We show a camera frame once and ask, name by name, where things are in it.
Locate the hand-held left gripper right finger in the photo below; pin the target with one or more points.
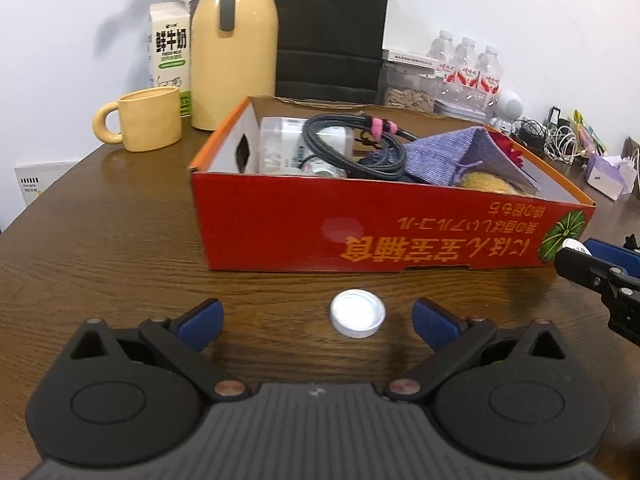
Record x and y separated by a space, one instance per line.
435 325

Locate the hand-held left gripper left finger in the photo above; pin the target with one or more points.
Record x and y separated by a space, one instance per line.
200 322

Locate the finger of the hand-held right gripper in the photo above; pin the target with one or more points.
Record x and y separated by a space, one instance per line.
575 262
607 251

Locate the white tape roll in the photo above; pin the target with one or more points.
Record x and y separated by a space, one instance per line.
575 246

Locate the white round lid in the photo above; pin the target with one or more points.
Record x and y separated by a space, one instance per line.
357 312

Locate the yellow soft item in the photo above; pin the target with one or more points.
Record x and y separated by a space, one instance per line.
485 182

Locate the red cardboard box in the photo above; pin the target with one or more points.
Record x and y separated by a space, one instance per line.
300 220

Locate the purple knit pouch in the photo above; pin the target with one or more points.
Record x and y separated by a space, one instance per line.
445 160

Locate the white tissue pack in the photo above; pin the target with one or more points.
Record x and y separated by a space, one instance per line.
280 145

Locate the purple tissue box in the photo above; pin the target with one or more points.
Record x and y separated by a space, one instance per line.
607 180

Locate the colourful snack packet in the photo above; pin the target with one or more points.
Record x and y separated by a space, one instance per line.
587 132

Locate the black power adapter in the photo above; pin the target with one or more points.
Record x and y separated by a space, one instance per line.
530 132

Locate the small black box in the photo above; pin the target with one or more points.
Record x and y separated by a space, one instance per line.
555 115

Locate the clear water bottle red label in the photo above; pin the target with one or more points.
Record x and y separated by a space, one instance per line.
487 75
465 60
442 55

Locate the yellow mug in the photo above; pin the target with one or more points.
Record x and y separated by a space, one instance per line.
150 120

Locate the white carton box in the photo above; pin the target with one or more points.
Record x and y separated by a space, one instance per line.
40 180

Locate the clear seed container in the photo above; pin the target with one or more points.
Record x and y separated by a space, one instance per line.
407 95

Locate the white milk carton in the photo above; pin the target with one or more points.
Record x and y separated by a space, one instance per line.
170 60

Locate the yellow thermos jug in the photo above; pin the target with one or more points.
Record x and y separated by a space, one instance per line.
235 60

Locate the black paper bag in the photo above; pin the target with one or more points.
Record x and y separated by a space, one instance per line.
330 20

